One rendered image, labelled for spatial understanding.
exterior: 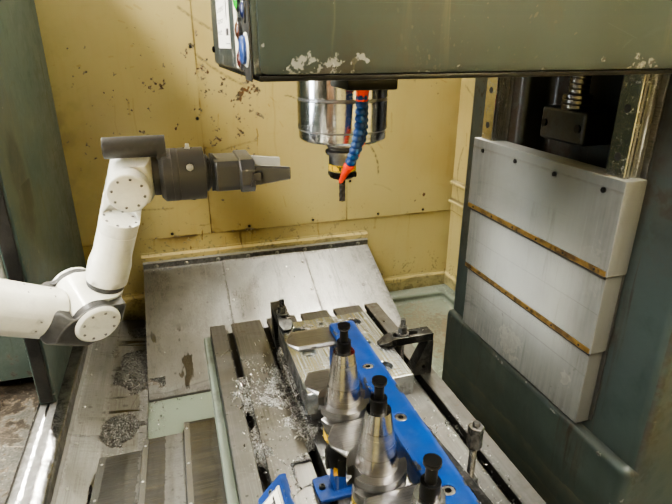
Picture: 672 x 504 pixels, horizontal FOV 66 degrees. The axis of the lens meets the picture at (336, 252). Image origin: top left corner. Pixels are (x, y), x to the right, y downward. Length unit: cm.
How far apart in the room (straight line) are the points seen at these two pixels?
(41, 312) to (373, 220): 148
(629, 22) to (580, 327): 58
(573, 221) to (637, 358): 27
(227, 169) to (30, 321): 40
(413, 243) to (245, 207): 75
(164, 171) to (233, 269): 118
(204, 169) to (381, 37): 39
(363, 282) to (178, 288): 69
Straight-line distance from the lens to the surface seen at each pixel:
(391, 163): 212
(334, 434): 63
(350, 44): 61
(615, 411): 119
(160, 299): 195
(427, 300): 232
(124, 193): 87
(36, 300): 97
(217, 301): 192
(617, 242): 103
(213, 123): 193
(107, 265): 97
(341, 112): 87
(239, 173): 89
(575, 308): 114
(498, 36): 69
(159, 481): 131
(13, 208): 133
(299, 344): 78
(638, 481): 124
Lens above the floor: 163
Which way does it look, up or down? 22 degrees down
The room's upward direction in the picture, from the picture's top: straight up
